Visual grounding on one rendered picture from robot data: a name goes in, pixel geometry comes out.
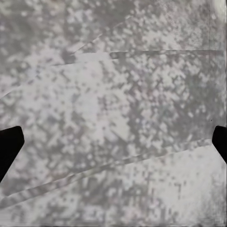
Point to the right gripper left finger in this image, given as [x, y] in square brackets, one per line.
[11, 142]

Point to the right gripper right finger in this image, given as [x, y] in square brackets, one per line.
[219, 140]

